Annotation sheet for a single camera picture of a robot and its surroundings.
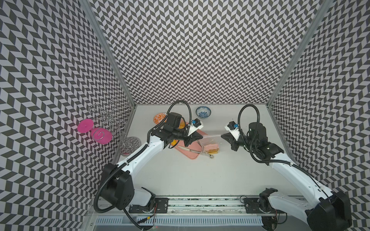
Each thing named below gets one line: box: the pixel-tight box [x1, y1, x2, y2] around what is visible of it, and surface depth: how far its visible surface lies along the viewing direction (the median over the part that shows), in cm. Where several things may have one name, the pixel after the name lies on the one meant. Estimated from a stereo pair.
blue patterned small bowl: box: [195, 105, 212, 119], surface depth 113 cm
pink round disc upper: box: [77, 118, 94, 134], surface depth 68 cm
